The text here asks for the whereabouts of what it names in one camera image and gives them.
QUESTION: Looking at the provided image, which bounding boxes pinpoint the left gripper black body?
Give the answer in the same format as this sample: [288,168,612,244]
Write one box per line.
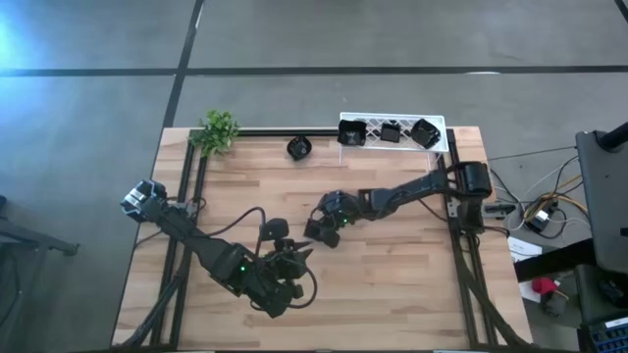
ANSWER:
[259,218,305,300]

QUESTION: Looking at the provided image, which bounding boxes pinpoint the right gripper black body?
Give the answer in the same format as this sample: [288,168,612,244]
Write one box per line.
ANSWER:
[303,189,363,250]

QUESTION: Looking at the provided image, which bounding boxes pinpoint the black wavy square plate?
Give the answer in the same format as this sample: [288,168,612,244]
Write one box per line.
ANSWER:
[337,119,368,147]

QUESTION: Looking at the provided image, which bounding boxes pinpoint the small black square plate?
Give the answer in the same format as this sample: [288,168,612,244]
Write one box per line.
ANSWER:
[380,122,402,144]

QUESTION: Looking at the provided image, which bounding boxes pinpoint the black round bowl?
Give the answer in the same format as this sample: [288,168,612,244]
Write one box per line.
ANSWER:
[286,135,314,162]

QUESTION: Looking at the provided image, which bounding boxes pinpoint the green plant in white pot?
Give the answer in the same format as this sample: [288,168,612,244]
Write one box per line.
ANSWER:
[188,110,241,157]

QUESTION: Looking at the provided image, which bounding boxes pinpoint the white paper sheet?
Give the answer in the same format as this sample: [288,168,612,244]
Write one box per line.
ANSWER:
[506,235,544,265]

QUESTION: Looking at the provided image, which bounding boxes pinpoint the silver power adapter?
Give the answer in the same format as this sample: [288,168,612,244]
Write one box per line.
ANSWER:
[525,208,553,232]

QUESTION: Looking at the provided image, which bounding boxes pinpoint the red object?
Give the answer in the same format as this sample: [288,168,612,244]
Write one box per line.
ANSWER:
[531,277,559,296]

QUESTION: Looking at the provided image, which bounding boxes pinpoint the black bar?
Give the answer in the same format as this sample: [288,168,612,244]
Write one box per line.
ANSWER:
[513,238,598,283]

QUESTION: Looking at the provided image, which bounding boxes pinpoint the grey cloth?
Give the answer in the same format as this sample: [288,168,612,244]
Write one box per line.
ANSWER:
[542,291,570,318]

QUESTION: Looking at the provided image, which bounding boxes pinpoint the black stand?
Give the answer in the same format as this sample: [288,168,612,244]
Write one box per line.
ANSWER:
[0,194,80,353]

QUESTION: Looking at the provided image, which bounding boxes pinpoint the dark seat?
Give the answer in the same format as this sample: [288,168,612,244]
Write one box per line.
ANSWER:
[573,264,628,325]

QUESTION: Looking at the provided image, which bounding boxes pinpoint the dark grey side table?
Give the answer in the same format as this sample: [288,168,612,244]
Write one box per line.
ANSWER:
[575,127,628,276]

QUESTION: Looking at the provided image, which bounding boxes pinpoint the black pole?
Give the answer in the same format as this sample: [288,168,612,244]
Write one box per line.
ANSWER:
[597,121,628,152]

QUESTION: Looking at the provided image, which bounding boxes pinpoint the colourful keyboard box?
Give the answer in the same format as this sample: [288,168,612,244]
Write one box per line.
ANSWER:
[577,317,628,353]

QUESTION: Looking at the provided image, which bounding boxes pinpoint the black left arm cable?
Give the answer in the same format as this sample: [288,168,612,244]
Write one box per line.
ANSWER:
[203,206,319,310]

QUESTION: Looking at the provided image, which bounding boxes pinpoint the black aluminium frame rail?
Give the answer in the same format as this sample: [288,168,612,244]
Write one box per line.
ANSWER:
[188,127,340,137]
[111,141,210,350]
[439,127,529,350]

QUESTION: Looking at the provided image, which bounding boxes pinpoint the white wire rack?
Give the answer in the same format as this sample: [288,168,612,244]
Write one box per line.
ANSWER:
[338,111,450,171]

